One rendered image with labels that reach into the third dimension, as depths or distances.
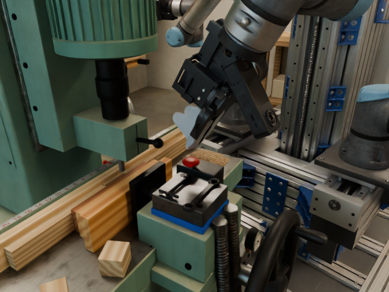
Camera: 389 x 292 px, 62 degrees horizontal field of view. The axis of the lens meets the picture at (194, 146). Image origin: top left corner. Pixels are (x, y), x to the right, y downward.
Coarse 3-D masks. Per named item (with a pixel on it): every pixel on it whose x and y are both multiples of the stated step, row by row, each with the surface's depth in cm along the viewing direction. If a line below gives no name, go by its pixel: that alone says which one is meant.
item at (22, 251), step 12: (168, 144) 82; (180, 144) 85; (156, 156) 77; (168, 156) 81; (132, 168) 71; (72, 204) 60; (60, 216) 57; (36, 228) 54; (48, 228) 54; (60, 228) 56; (72, 228) 59; (24, 240) 51; (36, 240) 52; (48, 240) 54; (12, 252) 49; (24, 252) 51; (36, 252) 53; (12, 264) 51; (24, 264) 51
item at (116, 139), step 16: (80, 112) 66; (96, 112) 66; (80, 128) 65; (96, 128) 62; (112, 128) 60; (128, 128) 59; (144, 128) 63; (80, 144) 67; (96, 144) 64; (112, 144) 61; (128, 144) 60; (144, 144) 65; (128, 160) 62
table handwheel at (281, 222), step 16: (272, 224) 53; (288, 224) 53; (272, 240) 50; (288, 240) 67; (256, 256) 49; (272, 256) 48; (288, 256) 69; (240, 272) 60; (256, 272) 47; (272, 272) 55; (288, 272) 69; (256, 288) 46; (272, 288) 56
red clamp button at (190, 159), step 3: (189, 156) 58; (192, 156) 58; (183, 159) 58; (186, 159) 57; (189, 159) 57; (192, 159) 57; (195, 159) 57; (198, 159) 58; (183, 162) 57; (186, 162) 57; (189, 162) 56; (192, 162) 56; (195, 162) 57; (198, 162) 57; (186, 165) 56; (189, 165) 56; (192, 165) 56; (195, 165) 56
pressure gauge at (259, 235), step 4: (252, 228) 91; (248, 232) 90; (252, 232) 89; (256, 232) 89; (260, 232) 92; (248, 236) 89; (252, 236) 89; (256, 236) 88; (260, 236) 93; (248, 240) 89; (252, 240) 88; (256, 240) 90; (260, 240) 93; (244, 244) 90; (248, 244) 89; (252, 244) 88; (256, 244) 91; (248, 248) 90; (252, 248) 89; (256, 248) 92; (248, 252) 93
